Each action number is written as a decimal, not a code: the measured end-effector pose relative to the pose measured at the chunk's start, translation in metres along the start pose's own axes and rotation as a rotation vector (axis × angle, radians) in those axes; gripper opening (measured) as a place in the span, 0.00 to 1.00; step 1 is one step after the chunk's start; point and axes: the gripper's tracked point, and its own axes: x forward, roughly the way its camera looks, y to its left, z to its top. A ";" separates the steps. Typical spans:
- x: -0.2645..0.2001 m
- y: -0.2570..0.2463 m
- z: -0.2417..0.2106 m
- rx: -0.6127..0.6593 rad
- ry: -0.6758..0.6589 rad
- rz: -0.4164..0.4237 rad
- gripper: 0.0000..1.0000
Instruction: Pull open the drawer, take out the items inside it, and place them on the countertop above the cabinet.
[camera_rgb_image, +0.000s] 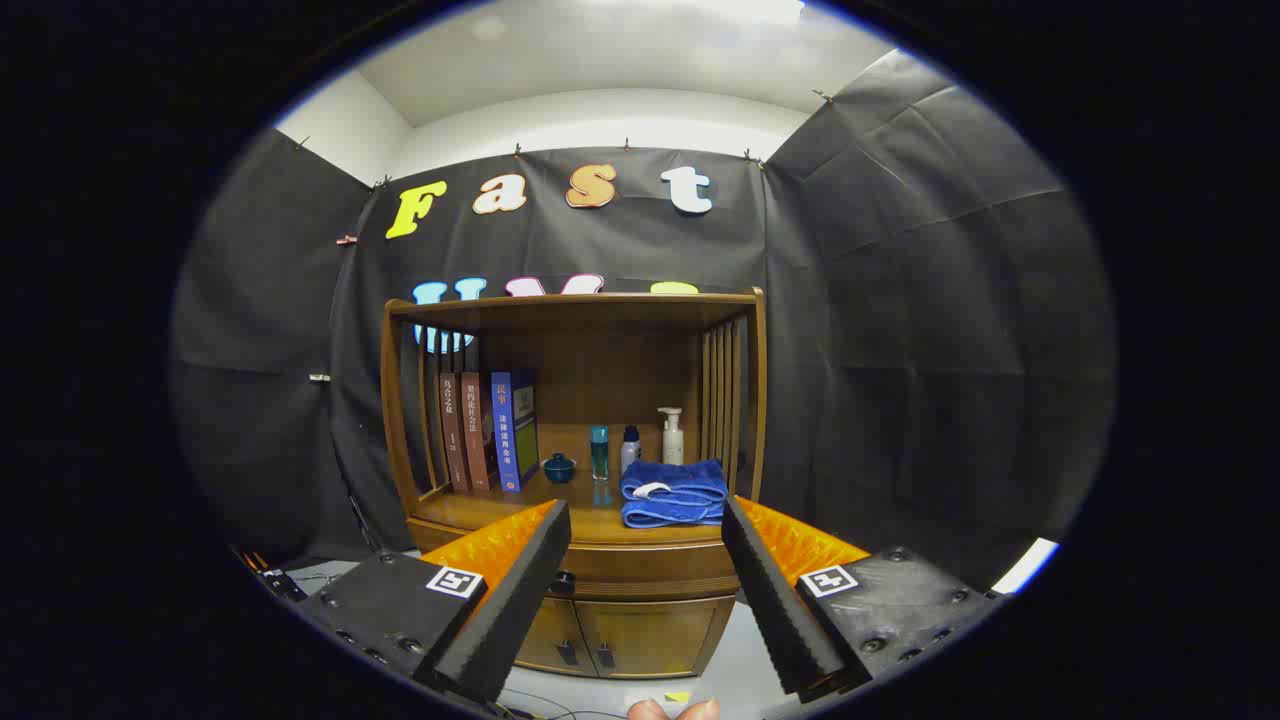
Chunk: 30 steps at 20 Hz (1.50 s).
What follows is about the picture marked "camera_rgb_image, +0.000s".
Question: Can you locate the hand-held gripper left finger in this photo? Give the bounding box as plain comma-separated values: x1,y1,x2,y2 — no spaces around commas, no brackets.
298,498,573,706

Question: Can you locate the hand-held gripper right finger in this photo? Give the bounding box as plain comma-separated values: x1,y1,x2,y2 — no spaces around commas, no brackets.
720,495,1006,701

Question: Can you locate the wooden drawer with black knob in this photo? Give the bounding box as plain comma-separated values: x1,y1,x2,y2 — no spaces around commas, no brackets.
408,518,746,603

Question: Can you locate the wooden cabinet door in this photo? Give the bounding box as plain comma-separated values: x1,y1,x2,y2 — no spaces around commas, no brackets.
515,598,588,673
583,598,736,681

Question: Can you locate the wooden countertop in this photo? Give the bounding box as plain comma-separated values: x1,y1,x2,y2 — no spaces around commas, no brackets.
412,465,746,549

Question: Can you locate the wooden cabinet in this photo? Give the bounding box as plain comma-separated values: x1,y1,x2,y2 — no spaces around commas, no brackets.
380,288,769,681

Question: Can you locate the folded blue towel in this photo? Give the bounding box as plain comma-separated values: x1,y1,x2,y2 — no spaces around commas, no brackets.
619,459,729,529

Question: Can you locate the blue book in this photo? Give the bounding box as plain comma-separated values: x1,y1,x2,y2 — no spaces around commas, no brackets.
490,370,541,493

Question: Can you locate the reddish brown book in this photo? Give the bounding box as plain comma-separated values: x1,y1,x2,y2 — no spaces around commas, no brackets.
460,372,498,491

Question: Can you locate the dark brown book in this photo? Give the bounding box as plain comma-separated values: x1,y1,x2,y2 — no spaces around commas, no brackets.
440,372,471,493

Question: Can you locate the black device box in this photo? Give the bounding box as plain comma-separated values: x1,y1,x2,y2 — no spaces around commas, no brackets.
232,545,309,603

